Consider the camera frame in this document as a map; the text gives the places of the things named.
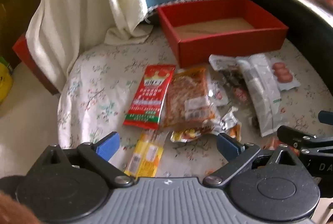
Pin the long white snack packet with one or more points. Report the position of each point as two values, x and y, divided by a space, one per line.
260 93

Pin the small orange yellow packet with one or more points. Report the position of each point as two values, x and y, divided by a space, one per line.
187 134

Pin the yellow green bag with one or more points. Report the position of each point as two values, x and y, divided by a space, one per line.
5 80

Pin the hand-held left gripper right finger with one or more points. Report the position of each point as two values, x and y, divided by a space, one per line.
229 147

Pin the clear sausage packet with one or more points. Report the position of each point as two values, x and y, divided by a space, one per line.
282 73

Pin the wooden cabinet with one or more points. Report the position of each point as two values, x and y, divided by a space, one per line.
18 5

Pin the red snack packet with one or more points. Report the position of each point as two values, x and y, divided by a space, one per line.
148 93

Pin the cream blanket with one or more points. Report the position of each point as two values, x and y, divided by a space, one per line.
78 5

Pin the floral bed sheet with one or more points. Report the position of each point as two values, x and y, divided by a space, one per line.
98 78

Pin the red cardboard box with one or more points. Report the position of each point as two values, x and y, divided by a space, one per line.
223 44

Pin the orange translucent snack packet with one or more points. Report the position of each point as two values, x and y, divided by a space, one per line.
187 93

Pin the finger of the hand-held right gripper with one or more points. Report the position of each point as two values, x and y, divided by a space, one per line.
288 133
326 116

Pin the yellow snack stick packet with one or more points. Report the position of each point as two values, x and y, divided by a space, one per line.
135 159
154 156

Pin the dark seaweed snack packet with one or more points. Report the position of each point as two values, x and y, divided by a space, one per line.
230 75

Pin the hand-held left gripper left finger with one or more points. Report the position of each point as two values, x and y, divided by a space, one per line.
108 144

